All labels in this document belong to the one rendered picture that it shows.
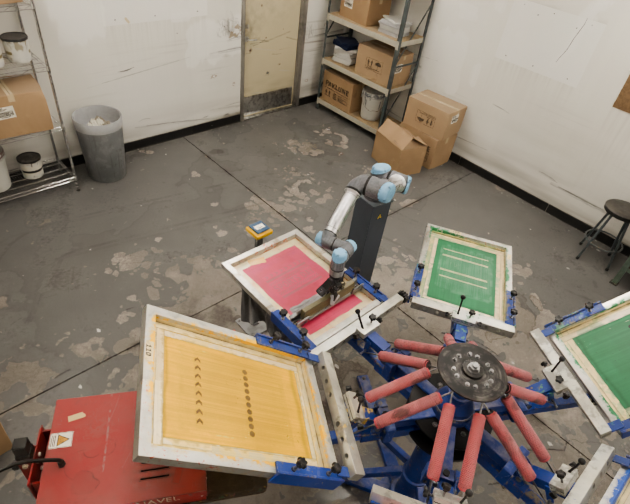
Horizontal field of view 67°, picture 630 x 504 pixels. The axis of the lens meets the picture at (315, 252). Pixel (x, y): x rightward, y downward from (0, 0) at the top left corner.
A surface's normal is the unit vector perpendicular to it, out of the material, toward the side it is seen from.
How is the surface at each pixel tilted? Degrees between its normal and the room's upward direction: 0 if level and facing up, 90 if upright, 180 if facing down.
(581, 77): 90
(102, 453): 0
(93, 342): 0
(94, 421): 0
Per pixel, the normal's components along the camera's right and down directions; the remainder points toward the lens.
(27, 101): 0.64, 0.52
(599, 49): -0.73, 0.37
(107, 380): 0.11, -0.75
